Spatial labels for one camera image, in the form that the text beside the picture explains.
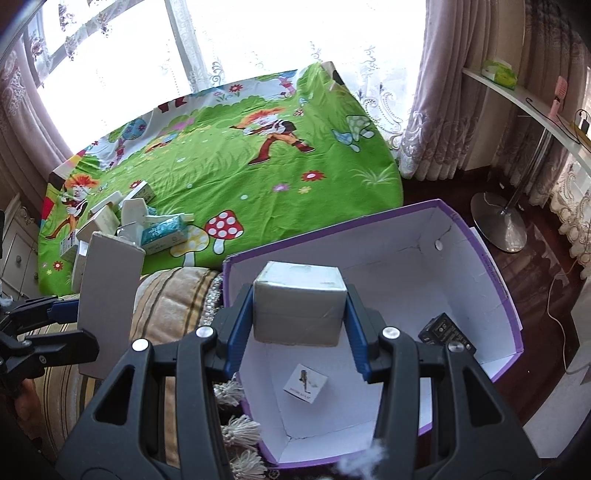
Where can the brown lace curtain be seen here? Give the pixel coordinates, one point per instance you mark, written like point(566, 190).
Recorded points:
point(568, 194)

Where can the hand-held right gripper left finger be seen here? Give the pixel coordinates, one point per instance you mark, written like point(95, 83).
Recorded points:
point(240, 332)

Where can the pile of small cartons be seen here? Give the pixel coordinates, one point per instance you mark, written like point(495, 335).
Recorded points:
point(134, 221)

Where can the metal round stand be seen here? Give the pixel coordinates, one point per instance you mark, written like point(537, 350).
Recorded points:
point(499, 224)

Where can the small white figure-print box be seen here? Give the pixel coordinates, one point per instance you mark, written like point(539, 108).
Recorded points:
point(305, 384)

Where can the tall white carton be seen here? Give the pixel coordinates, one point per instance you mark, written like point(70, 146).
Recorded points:
point(108, 286)

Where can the cartoon printed green bed sheet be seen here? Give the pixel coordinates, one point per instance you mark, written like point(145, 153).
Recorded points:
point(277, 184)

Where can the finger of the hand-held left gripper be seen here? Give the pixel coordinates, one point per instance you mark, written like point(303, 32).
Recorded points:
point(64, 309)
point(51, 350)

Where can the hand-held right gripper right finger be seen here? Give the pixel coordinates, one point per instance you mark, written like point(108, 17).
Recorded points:
point(356, 332)

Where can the white fluff tuft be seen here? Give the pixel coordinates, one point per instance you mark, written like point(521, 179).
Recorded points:
point(7, 300)
point(362, 459)

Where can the purple cardboard storage box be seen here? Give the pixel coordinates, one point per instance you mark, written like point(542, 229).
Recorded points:
point(392, 277)

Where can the white nightstand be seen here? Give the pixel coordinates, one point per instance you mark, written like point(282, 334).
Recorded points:
point(18, 251)

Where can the white curved shelf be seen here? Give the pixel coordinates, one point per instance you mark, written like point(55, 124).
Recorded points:
point(535, 104)

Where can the pink comb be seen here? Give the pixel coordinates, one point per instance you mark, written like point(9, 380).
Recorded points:
point(557, 94)

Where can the green tissue pack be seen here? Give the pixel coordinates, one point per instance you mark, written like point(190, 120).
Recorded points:
point(499, 74)

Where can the striped pillow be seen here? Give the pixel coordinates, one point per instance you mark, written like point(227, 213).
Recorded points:
point(175, 295)

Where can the pink curtain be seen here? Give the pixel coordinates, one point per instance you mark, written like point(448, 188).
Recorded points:
point(27, 115)
point(452, 92)

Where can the black charger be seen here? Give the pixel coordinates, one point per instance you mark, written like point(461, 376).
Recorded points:
point(584, 123)

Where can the sheer white lace curtain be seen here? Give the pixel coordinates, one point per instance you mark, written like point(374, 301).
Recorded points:
point(231, 41)

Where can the black box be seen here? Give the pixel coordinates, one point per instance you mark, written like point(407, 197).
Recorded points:
point(444, 331)

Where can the plain white carton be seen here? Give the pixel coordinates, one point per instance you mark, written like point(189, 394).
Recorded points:
point(300, 304)

